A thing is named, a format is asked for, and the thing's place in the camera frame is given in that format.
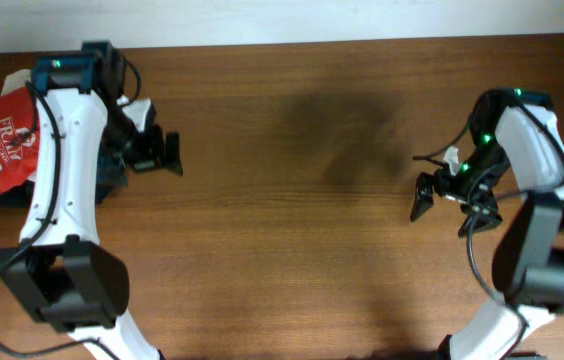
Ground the red printed t-shirt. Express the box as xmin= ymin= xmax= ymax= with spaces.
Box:
xmin=0 ymin=87 xmax=40 ymax=195

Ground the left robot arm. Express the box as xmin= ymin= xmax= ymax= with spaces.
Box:
xmin=0 ymin=41 xmax=183 ymax=359

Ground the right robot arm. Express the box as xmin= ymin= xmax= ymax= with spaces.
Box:
xmin=410 ymin=88 xmax=564 ymax=359

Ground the black folded clothes pile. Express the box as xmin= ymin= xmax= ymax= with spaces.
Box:
xmin=0 ymin=151 xmax=128 ymax=208

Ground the white folded cloth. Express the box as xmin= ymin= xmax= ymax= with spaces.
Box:
xmin=0 ymin=70 xmax=36 ymax=151

